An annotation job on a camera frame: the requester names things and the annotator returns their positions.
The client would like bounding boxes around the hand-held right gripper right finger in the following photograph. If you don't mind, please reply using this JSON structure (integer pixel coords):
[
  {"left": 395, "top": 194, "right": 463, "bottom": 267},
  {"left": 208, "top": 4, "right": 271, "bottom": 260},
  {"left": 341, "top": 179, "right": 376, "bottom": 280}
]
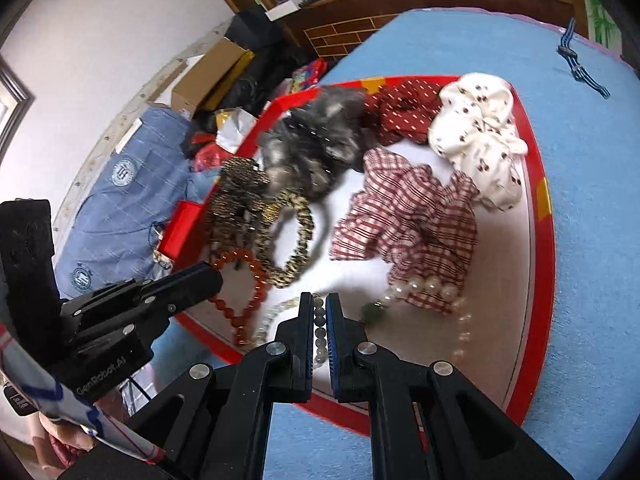
[{"left": 325, "top": 292, "right": 576, "bottom": 480}]

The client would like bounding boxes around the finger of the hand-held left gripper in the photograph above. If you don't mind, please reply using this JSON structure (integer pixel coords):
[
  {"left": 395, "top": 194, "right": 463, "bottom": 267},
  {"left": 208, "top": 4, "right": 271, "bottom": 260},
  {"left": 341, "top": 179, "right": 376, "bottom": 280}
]
[{"left": 62, "top": 261, "right": 223, "bottom": 348}]

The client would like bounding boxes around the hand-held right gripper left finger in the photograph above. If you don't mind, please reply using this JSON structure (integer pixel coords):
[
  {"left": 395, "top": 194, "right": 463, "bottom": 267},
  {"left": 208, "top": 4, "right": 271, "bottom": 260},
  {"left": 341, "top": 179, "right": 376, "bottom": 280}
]
[{"left": 127, "top": 292, "right": 316, "bottom": 480}]

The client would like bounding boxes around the pale bead bracelet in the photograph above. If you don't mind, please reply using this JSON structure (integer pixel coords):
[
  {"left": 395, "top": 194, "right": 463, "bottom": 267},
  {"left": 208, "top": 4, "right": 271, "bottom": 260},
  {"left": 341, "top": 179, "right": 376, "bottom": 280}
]
[{"left": 252, "top": 296, "right": 328, "bottom": 373}]

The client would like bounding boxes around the leopard print scrunchie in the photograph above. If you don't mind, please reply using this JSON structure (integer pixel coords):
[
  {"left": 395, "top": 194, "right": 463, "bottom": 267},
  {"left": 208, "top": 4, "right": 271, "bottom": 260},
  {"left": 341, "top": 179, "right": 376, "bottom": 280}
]
[{"left": 206, "top": 157, "right": 281, "bottom": 253}]

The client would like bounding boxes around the pearl bracelet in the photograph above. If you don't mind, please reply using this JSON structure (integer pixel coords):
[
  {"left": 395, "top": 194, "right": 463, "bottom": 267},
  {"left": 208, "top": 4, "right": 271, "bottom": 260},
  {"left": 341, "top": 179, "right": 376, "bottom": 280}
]
[{"left": 360, "top": 277, "right": 473, "bottom": 361}]

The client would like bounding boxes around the red plaid scrunchie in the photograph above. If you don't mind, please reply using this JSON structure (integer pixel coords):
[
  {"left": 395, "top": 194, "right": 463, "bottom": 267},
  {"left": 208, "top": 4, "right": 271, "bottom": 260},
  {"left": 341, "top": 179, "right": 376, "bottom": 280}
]
[{"left": 329, "top": 149, "right": 480, "bottom": 315}]

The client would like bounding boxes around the red jewelry tray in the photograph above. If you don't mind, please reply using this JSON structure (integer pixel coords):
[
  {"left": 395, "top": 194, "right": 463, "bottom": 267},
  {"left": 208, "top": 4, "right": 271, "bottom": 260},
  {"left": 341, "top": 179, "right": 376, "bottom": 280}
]
[{"left": 170, "top": 75, "right": 557, "bottom": 436}]

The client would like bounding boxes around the grey furry scrunchie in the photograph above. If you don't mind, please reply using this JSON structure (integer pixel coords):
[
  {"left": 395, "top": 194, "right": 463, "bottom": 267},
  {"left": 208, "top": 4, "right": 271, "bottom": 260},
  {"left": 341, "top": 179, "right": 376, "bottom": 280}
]
[{"left": 257, "top": 86, "right": 373, "bottom": 201}]

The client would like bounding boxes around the white cherry print scrunchie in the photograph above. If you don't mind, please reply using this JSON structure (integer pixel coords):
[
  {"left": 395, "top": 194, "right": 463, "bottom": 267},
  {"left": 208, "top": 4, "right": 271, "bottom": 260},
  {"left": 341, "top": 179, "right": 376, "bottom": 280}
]
[{"left": 427, "top": 72, "right": 530, "bottom": 211}]

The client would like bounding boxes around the person's left hand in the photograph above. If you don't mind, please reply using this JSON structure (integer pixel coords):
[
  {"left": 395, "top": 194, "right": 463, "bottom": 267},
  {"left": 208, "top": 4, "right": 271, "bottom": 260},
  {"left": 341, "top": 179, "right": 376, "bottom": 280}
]
[{"left": 32, "top": 417, "right": 96, "bottom": 468}]

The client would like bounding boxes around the small red box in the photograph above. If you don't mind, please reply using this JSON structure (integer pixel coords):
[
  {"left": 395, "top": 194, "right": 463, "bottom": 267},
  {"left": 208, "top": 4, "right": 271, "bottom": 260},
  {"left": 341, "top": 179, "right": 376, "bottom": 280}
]
[{"left": 159, "top": 200, "right": 202, "bottom": 257}]

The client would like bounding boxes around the blue checked clothing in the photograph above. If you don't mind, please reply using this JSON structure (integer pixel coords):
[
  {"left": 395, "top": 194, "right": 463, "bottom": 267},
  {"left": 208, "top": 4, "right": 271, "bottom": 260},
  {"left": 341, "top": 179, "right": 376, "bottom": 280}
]
[{"left": 52, "top": 105, "right": 221, "bottom": 301}]

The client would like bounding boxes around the red plastic bag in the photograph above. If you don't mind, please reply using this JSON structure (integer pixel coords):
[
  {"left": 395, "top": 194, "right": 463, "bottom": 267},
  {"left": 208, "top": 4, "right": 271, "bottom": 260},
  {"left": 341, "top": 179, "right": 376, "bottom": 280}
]
[{"left": 192, "top": 132, "right": 226, "bottom": 173}]

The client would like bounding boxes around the cardboard box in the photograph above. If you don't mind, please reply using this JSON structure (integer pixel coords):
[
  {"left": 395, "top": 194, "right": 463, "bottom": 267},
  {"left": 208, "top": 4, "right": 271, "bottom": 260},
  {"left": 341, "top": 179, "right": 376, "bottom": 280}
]
[{"left": 171, "top": 37, "right": 256, "bottom": 116}]

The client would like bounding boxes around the red dotted scrunchie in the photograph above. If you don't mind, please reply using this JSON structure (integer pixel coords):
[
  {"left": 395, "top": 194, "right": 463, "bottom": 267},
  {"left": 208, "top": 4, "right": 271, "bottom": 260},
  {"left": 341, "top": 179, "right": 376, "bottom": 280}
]
[{"left": 362, "top": 80, "right": 446, "bottom": 147}]

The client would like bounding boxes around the black bag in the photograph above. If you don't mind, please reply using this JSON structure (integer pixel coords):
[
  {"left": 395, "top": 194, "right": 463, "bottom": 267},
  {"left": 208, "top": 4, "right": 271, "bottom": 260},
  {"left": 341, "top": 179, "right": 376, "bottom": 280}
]
[{"left": 220, "top": 7, "right": 321, "bottom": 111}]

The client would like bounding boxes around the white box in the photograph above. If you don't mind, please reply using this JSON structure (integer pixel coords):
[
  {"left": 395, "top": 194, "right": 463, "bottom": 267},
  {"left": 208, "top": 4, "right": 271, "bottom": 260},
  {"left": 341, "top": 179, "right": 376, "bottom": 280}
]
[{"left": 265, "top": 0, "right": 301, "bottom": 21}]

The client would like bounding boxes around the blue table cloth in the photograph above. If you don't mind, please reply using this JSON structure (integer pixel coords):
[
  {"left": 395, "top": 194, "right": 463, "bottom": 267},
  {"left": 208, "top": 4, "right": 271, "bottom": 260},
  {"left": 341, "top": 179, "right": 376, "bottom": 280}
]
[{"left": 145, "top": 7, "right": 640, "bottom": 480}]

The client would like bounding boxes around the wooden counter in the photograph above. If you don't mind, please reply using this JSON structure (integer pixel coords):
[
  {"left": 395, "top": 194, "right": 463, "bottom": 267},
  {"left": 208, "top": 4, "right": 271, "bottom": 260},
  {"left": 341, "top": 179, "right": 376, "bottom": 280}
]
[{"left": 190, "top": 0, "right": 588, "bottom": 61}]

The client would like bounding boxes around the bamboo painted panel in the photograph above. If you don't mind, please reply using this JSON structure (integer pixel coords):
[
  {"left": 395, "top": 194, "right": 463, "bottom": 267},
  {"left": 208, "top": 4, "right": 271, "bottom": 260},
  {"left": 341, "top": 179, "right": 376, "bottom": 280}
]
[{"left": 587, "top": 0, "right": 621, "bottom": 51}]

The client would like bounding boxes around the red bead bracelet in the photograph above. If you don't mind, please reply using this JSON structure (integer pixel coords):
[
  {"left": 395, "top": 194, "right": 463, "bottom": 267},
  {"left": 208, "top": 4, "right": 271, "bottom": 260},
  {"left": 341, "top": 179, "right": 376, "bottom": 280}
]
[{"left": 207, "top": 250, "right": 266, "bottom": 348}]

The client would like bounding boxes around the dark wooden frame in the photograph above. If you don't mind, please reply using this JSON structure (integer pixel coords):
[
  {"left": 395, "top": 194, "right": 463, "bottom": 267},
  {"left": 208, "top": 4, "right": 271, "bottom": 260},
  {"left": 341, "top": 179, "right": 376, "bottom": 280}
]
[{"left": 0, "top": 55, "right": 36, "bottom": 121}]

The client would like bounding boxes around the blue striped watch strap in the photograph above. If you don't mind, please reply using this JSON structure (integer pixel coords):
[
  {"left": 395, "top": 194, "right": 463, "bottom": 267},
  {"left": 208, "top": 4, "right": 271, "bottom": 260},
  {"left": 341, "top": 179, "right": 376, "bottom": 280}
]
[{"left": 556, "top": 17, "right": 612, "bottom": 101}]

